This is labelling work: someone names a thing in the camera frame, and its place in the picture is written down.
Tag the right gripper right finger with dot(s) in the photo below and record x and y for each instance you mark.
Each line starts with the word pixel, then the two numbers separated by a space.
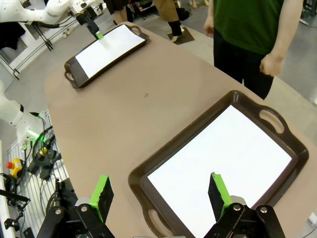
pixel 219 196

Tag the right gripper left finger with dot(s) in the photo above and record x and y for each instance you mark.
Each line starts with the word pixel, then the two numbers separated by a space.
pixel 104 196

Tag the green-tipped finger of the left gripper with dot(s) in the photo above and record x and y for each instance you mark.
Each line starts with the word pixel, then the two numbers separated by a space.
pixel 98 35

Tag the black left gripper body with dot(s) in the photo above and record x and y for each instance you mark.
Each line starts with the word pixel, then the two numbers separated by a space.
pixel 87 21

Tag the white A4 sheet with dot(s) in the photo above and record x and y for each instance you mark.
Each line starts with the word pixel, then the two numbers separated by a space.
pixel 111 49
pixel 223 148

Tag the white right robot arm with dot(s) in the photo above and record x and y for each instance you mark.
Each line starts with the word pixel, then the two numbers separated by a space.
pixel 15 116

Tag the person's right forearm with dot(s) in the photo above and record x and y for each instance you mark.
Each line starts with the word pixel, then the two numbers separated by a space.
pixel 210 10

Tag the person's left forearm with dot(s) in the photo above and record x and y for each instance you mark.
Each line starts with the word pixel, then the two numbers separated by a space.
pixel 287 32

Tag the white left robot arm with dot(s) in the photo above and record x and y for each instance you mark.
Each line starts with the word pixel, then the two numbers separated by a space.
pixel 29 13

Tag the person's right hand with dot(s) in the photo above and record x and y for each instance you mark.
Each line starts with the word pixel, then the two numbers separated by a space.
pixel 209 26

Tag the person's left hand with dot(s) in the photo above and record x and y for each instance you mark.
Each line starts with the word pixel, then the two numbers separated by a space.
pixel 271 65

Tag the brown plastic tray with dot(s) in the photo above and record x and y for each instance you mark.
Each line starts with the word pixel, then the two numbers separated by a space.
pixel 79 77
pixel 188 134

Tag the black power adapter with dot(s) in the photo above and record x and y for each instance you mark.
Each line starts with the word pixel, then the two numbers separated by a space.
pixel 47 163

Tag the brown floor mat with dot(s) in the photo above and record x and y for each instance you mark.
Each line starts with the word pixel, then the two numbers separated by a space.
pixel 184 36

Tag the yellow emergency stop button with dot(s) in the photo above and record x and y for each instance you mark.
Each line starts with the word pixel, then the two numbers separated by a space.
pixel 15 168

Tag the person in green T-shirt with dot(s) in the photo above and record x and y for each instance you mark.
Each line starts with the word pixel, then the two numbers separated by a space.
pixel 247 24

